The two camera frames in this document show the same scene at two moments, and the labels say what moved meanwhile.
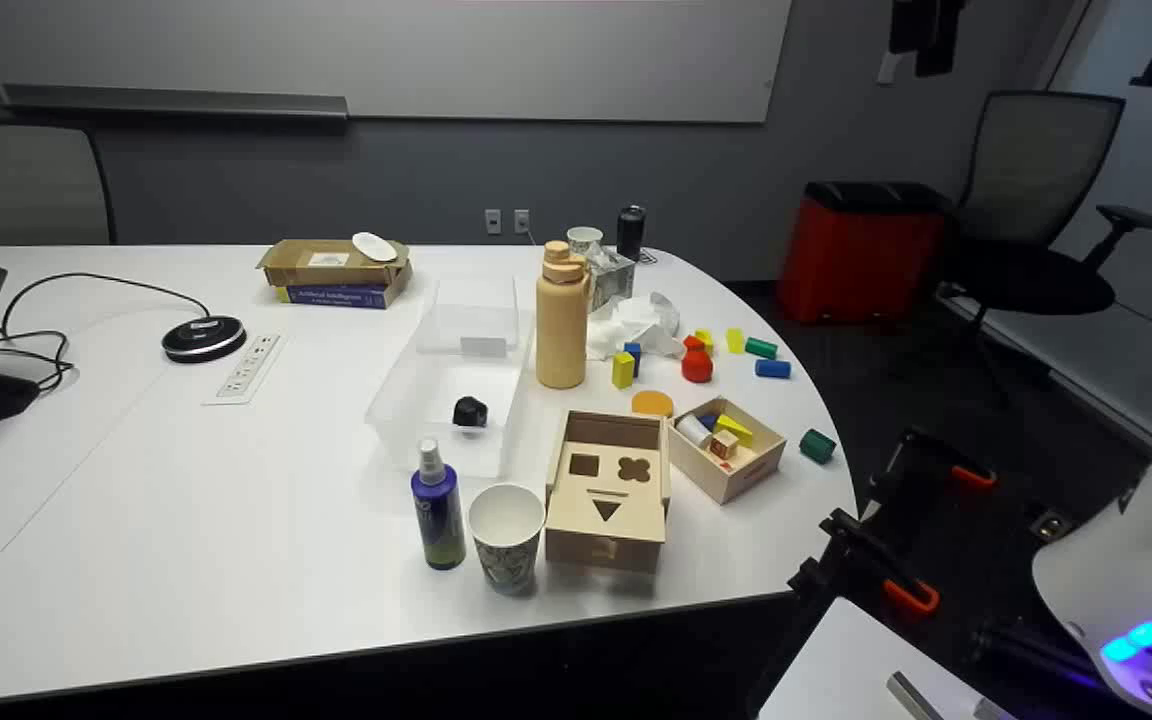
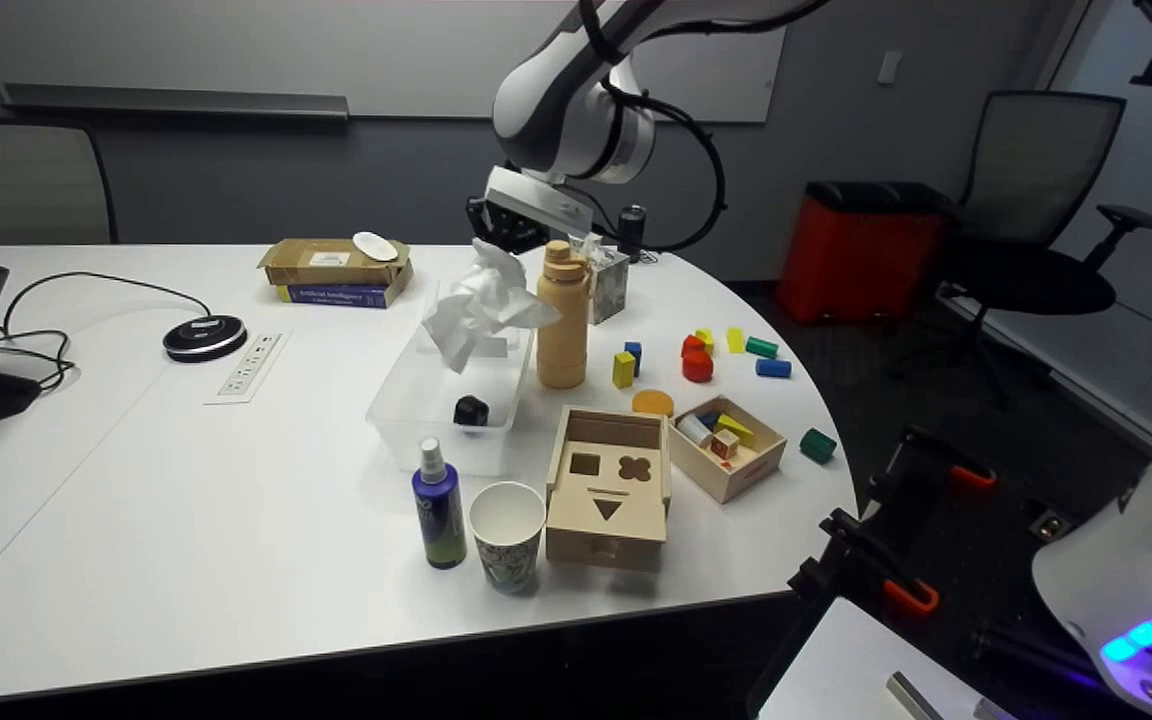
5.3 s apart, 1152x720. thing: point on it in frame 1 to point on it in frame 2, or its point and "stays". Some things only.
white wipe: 641,319 to 477,312
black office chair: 1034,159 stays
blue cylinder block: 773,371 stays
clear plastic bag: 461,342 stays
